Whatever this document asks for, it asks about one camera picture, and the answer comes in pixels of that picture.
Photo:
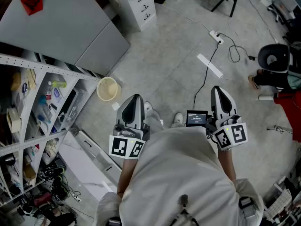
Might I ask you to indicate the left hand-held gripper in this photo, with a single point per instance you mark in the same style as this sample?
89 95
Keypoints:
131 124

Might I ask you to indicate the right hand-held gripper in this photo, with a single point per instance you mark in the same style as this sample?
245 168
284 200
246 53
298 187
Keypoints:
223 135

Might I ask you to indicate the person's right forearm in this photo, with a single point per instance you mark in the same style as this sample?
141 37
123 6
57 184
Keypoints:
227 163

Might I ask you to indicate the person's left forearm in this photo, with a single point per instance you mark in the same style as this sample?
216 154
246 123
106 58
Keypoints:
125 173

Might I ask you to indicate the person's grey trousers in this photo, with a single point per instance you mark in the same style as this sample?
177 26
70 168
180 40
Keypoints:
154 121

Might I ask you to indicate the white paper scrap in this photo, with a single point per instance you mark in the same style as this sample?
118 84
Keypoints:
115 106

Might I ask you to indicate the person's left white shoe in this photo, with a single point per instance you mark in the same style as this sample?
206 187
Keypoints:
148 106

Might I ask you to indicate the person's white shoe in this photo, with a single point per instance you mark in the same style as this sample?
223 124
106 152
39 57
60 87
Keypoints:
178 118
148 106

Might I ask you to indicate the black display device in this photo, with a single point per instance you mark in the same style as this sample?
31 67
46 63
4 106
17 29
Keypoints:
197 118

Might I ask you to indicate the cream plastic wastebasket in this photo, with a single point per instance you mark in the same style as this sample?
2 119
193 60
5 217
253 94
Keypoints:
108 89

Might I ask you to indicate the white flat cabinet part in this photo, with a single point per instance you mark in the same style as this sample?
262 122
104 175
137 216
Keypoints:
94 147

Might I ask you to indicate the person's right white shoe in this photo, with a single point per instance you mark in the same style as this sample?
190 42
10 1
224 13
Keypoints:
178 118

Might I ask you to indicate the white paper roll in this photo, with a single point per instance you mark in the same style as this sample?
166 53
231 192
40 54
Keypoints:
265 98

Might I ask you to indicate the person's cream shirt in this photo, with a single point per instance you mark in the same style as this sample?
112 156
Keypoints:
176 173

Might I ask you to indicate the black flat device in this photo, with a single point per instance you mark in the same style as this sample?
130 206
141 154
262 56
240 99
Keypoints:
69 101

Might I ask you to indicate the red cloth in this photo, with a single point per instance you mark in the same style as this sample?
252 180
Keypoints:
289 112

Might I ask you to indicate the white flat floor bar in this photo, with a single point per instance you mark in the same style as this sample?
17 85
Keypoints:
210 66

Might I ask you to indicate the black clip-on microphone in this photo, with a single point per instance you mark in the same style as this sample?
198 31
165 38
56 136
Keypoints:
184 199

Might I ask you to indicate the yellow-green bottle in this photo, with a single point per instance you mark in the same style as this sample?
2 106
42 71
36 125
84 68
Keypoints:
58 83

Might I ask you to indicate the clear bottle red label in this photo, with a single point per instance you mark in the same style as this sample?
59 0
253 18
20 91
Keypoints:
48 93

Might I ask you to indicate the white keyboard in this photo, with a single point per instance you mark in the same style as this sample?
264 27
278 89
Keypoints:
279 205

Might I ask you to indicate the white power strip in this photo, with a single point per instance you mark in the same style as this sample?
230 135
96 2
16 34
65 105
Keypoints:
216 37
77 198

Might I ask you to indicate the blue plastic item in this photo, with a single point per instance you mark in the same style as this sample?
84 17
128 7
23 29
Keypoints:
42 100

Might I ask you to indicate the black shell chair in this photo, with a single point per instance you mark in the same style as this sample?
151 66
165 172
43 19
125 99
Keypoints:
274 55

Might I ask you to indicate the brown cardboard box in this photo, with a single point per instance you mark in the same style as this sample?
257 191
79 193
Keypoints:
29 172

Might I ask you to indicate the grey refrigerator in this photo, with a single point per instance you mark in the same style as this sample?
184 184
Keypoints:
65 27

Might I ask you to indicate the white metal shelf rack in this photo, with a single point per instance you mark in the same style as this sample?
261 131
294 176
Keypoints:
30 65

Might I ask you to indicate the beige tape roll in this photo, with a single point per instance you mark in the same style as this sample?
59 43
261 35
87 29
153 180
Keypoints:
13 120

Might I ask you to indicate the black bag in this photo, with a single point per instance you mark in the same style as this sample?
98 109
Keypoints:
58 218

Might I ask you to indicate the yellow box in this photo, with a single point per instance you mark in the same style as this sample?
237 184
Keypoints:
16 81

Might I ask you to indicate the white office chair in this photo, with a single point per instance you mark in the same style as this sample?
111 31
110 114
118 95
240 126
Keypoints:
282 8

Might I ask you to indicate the red sticker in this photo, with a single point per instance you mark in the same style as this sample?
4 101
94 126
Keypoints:
31 1

